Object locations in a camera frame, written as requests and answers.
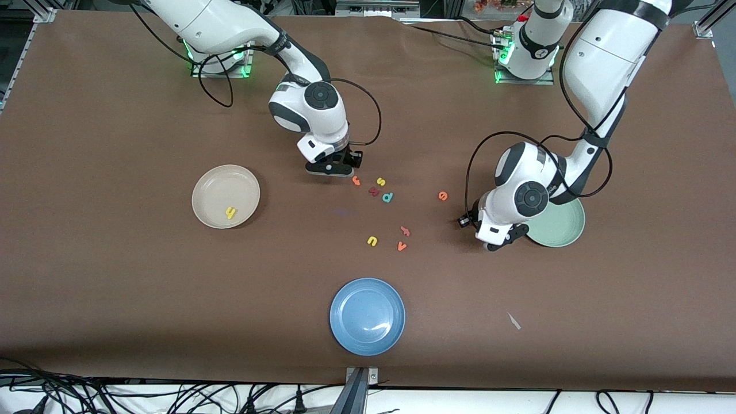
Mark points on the grey metal mounting bracket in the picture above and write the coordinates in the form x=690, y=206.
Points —
x=356, y=397

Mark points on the beige brown plate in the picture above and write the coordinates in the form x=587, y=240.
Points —
x=218, y=190

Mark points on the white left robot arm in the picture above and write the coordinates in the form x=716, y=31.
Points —
x=604, y=63

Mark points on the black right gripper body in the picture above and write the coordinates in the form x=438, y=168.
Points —
x=347, y=156

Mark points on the blue plate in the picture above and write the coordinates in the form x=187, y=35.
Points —
x=367, y=316

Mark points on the aluminium frame corner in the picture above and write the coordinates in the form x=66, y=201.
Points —
x=702, y=30
x=45, y=15

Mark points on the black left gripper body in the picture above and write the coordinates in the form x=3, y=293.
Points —
x=473, y=217

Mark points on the grey power strip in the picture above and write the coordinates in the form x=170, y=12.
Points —
x=376, y=8

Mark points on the black power plug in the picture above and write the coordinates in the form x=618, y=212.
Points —
x=299, y=403
x=251, y=406

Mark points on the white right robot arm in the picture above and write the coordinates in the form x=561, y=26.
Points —
x=218, y=23

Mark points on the brown table cover sheet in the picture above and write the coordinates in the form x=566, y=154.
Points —
x=115, y=287

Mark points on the small white paper scrap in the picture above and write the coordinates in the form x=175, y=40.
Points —
x=513, y=321

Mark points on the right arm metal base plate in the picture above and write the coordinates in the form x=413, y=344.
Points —
x=213, y=75

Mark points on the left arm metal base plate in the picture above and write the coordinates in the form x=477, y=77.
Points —
x=543, y=82

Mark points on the orange dried flowers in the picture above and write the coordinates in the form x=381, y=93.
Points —
x=489, y=6

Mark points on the green plate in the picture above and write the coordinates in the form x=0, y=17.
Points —
x=560, y=230

